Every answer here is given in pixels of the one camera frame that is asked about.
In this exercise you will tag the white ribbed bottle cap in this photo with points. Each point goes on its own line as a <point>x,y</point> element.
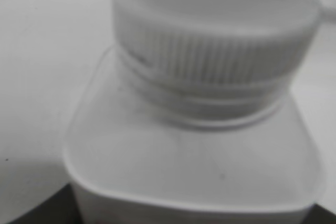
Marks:
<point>216,42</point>

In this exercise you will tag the white yili changqing yogurt bottle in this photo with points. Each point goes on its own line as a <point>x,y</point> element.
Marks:
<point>130,161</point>

